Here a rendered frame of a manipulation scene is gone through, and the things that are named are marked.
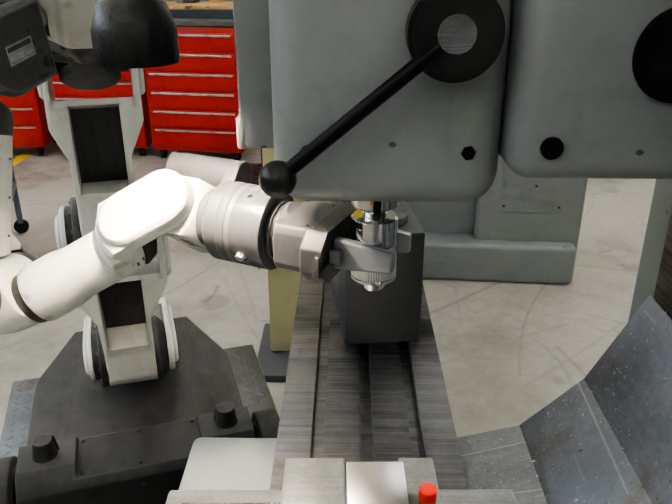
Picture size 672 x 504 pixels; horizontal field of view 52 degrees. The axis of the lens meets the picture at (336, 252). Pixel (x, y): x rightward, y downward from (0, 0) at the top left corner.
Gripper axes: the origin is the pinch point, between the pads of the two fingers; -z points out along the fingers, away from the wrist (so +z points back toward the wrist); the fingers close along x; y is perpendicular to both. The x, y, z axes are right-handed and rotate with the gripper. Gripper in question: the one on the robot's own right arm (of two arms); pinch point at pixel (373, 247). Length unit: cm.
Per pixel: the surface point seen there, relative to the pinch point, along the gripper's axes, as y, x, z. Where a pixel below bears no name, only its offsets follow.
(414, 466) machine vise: 18.2, -8.9, -8.3
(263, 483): 37.6, 1.1, 14.6
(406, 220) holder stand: 10.3, 33.6, 7.0
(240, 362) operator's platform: 85, 85, 71
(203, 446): 37.8, 4.2, 26.1
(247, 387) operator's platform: 84, 75, 63
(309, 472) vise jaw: 18.3, -13.7, 0.7
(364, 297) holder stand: 21.2, 26.9, 10.9
